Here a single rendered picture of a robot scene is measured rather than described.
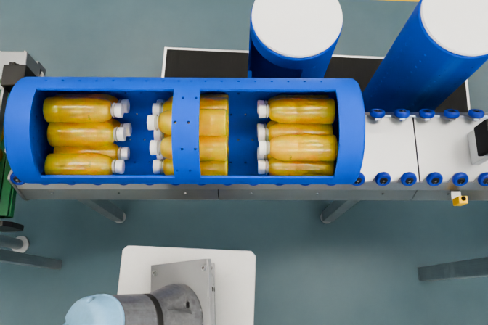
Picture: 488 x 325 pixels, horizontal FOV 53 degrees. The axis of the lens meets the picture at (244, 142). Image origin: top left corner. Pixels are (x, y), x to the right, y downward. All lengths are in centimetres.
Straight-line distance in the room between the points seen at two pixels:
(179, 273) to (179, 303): 9
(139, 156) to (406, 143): 80
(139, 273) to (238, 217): 121
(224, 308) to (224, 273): 8
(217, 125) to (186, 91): 11
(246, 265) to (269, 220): 119
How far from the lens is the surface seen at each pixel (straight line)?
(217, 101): 131
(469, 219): 263
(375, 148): 155
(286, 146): 127
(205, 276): 105
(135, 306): 99
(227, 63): 246
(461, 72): 174
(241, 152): 145
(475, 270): 197
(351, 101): 124
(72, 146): 145
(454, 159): 162
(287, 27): 154
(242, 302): 121
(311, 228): 240
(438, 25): 165
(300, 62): 152
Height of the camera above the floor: 236
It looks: 73 degrees down
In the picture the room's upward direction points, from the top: 2 degrees clockwise
